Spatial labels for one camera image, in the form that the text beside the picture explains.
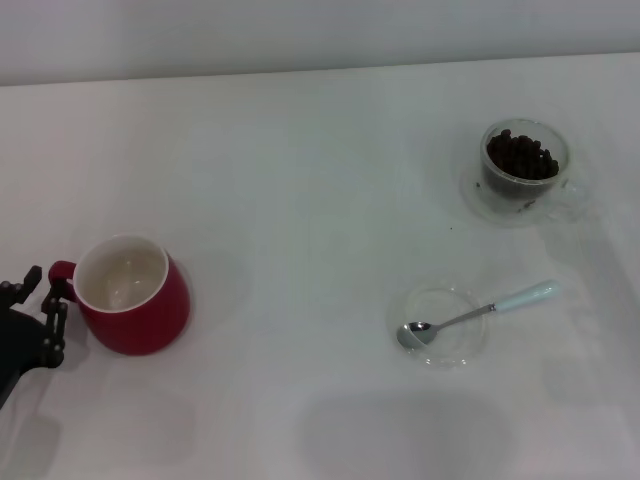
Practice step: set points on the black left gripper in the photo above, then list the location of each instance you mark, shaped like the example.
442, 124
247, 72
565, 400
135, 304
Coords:
15, 345

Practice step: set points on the red ceramic mug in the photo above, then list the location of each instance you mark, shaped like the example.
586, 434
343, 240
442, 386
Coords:
135, 325

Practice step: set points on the clear glass cup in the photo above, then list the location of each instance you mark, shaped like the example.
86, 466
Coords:
515, 192

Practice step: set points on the coffee beans pile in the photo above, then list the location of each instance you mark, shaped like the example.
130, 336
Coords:
520, 155

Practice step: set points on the clean clear glass saucer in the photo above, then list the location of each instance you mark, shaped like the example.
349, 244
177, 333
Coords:
450, 352

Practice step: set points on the glass saucer with bean crumbs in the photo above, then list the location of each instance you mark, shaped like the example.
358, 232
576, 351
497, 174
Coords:
480, 205

